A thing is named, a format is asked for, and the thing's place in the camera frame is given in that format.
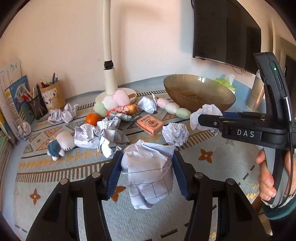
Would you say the bundle of pens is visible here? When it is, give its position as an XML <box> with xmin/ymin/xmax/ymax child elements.
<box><xmin>20</xmin><ymin>84</ymin><xmax>43</xmax><ymax>102</ymax></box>
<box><xmin>40</xmin><ymin>72</ymin><xmax>59</xmax><ymax>88</ymax></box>

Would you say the row of upright books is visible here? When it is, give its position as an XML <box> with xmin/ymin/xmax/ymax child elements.
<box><xmin>0</xmin><ymin>59</ymin><xmax>22</xmax><ymax>109</ymax></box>

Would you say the white paper ball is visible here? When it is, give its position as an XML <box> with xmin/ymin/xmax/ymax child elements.
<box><xmin>74</xmin><ymin>124</ymin><xmax>100</xmax><ymax>149</ymax></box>
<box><xmin>60</xmin><ymin>103</ymin><xmax>79</xmax><ymax>123</ymax></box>
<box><xmin>190</xmin><ymin>104</ymin><xmax>223</xmax><ymax>136</ymax></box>
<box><xmin>137</xmin><ymin>94</ymin><xmax>158</xmax><ymax>114</ymax></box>
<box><xmin>48</xmin><ymin>108</ymin><xmax>64</xmax><ymax>122</ymax></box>
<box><xmin>17</xmin><ymin>122</ymin><xmax>32</xmax><ymax>140</ymax></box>
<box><xmin>97</xmin><ymin>128</ymin><xmax>130</xmax><ymax>159</ymax></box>
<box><xmin>97</xmin><ymin>116</ymin><xmax>121</xmax><ymax>130</ymax></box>
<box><xmin>162</xmin><ymin>122</ymin><xmax>189</xmax><ymax>147</ymax></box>

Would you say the blue illustrated book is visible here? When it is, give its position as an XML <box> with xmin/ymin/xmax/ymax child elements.
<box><xmin>4</xmin><ymin>75</ymin><xmax>35</xmax><ymax>126</ymax></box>

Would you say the silver metal tumbler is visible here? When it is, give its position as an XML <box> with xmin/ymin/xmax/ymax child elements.
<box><xmin>245</xmin><ymin>71</ymin><xmax>265</xmax><ymax>112</ymax></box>

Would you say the row of standing books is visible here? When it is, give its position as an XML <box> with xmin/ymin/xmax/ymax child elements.
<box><xmin>0</xmin><ymin>107</ymin><xmax>20</xmax><ymax>146</ymax></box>

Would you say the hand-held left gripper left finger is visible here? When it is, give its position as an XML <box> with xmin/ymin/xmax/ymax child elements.
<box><xmin>25</xmin><ymin>150</ymin><xmax>124</xmax><ymax>241</ymax></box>

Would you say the pastel dango plush toy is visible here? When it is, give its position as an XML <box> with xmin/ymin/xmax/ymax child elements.
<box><xmin>151</xmin><ymin>94</ymin><xmax>192</xmax><ymax>120</ymax></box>
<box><xmin>93</xmin><ymin>90</ymin><xmax>131</xmax><ymax>117</ymax></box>

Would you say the black wall television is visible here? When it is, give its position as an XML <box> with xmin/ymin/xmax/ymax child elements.
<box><xmin>191</xmin><ymin>0</ymin><xmax>262</xmax><ymax>75</ymax></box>

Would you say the large gridded paper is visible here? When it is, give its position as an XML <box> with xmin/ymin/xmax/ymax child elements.
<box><xmin>121</xmin><ymin>139</ymin><xmax>176</xmax><ymax>210</ymax></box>

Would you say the grey patterned cloth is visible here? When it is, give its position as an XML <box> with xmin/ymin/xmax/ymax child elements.
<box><xmin>109</xmin><ymin>111</ymin><xmax>133</xmax><ymax>122</ymax></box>

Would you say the red snack packet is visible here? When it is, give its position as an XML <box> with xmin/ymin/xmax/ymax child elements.
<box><xmin>106</xmin><ymin>104</ymin><xmax>139</xmax><ymax>118</ymax></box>

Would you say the person's right hand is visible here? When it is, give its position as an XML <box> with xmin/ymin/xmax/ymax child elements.
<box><xmin>256</xmin><ymin>149</ymin><xmax>277</xmax><ymax>202</ymax></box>

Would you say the black mesh pen holder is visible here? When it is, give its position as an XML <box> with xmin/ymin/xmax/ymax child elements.
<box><xmin>27</xmin><ymin>93</ymin><xmax>49</xmax><ymax>120</ymax></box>

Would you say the white desk lamp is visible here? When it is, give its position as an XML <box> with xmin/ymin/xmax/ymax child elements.
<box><xmin>95</xmin><ymin>0</ymin><xmax>137</xmax><ymax>109</ymax></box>

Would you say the orange mandarin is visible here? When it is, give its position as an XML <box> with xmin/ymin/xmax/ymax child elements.
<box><xmin>86</xmin><ymin>113</ymin><xmax>100</xmax><ymax>127</ymax></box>

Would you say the white door frame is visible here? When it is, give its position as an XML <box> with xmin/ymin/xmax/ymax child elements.
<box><xmin>270</xmin><ymin>17</ymin><xmax>296</xmax><ymax>77</ymax></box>

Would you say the green tissue pack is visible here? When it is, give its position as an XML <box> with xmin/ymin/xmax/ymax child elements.
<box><xmin>216</xmin><ymin>74</ymin><xmax>238</xmax><ymax>94</ymax></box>

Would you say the tan pen holder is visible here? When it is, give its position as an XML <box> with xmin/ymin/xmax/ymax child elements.
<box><xmin>40</xmin><ymin>80</ymin><xmax>66</xmax><ymax>109</ymax></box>

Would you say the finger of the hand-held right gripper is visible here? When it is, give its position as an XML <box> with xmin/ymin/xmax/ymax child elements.
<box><xmin>222</xmin><ymin>111</ymin><xmax>270</xmax><ymax>119</ymax></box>
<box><xmin>198</xmin><ymin>113</ymin><xmax>232</xmax><ymax>133</ymax></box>

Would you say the person's right forearm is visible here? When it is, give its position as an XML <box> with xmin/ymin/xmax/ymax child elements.
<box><xmin>260</xmin><ymin>192</ymin><xmax>296</xmax><ymax>241</ymax></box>

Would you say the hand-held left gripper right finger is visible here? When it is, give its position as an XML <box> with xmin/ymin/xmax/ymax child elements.
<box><xmin>172</xmin><ymin>150</ymin><xmax>271</xmax><ymax>241</ymax></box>

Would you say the pink cardboard box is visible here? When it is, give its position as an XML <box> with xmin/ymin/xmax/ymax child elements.
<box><xmin>135</xmin><ymin>113</ymin><xmax>164</xmax><ymax>137</ymax></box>

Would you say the white cat plush toy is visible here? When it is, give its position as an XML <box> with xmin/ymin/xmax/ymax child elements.
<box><xmin>47</xmin><ymin>130</ymin><xmax>77</xmax><ymax>161</ymax></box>

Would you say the amber ribbed glass bowl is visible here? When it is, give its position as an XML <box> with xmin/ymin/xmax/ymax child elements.
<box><xmin>163</xmin><ymin>74</ymin><xmax>236</xmax><ymax>113</ymax></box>

